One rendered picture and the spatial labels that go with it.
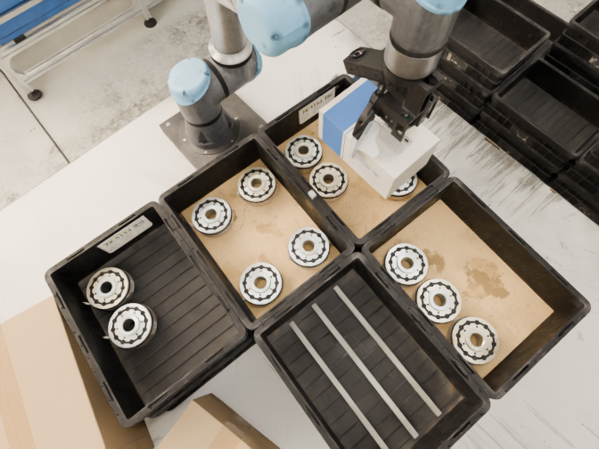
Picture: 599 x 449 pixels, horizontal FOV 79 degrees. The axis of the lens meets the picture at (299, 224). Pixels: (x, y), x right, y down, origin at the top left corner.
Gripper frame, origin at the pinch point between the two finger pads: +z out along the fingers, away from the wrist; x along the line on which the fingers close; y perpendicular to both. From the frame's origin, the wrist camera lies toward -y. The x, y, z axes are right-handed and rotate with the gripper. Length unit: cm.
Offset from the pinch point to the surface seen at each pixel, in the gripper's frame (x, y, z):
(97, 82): -31, -178, 112
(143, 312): -60, -11, 25
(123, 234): -53, -28, 21
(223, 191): -26.9, -24.7, 28.2
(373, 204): 0.6, 5.1, 27.9
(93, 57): -23, -197, 113
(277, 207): -18.8, -11.4, 28.1
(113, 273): -61, -24, 25
